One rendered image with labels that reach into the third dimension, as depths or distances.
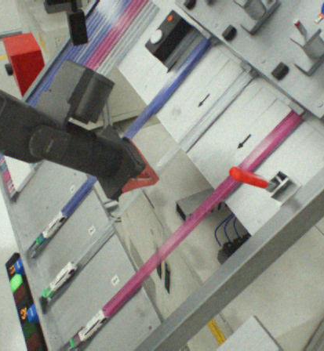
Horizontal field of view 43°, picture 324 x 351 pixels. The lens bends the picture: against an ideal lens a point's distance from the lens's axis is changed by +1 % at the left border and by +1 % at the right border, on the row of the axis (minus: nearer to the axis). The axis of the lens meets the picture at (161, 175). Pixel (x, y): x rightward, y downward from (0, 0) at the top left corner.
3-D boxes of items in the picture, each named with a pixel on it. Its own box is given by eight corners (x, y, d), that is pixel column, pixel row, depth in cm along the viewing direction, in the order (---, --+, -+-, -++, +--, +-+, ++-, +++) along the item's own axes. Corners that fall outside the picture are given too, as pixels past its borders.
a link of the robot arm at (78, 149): (20, 146, 52) (39, 162, 48) (43, 98, 52) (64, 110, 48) (65, 162, 57) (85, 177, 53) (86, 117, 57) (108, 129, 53)
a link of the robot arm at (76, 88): (-25, 123, 47) (24, 153, 43) (17, 30, 46) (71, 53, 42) (46, 144, 57) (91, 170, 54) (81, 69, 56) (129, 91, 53)
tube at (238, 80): (50, 298, 73) (45, 297, 72) (48, 291, 74) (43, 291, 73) (250, 76, 59) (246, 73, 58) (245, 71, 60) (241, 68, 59)
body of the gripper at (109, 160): (118, 127, 62) (79, 108, 57) (146, 169, 55) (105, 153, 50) (93, 158, 64) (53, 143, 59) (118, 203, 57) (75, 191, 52)
